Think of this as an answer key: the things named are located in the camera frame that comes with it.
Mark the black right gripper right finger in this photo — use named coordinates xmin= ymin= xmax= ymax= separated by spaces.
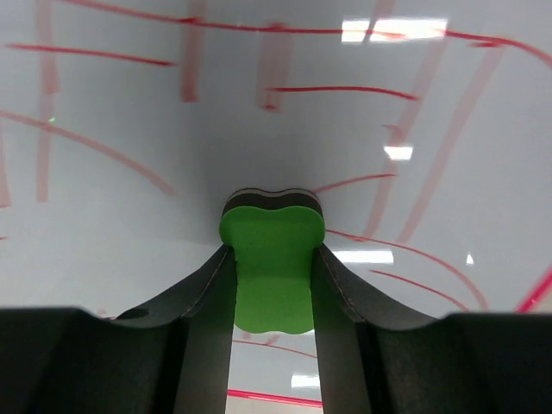
xmin=311 ymin=247 xmax=551 ymax=413

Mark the green whiteboard eraser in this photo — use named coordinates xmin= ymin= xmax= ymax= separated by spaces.
xmin=219 ymin=188 xmax=325 ymax=335

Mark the pink framed whiteboard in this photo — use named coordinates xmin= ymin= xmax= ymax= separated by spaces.
xmin=1 ymin=1 xmax=551 ymax=413

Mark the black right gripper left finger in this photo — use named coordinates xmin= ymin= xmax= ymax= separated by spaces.
xmin=1 ymin=247 xmax=237 ymax=413

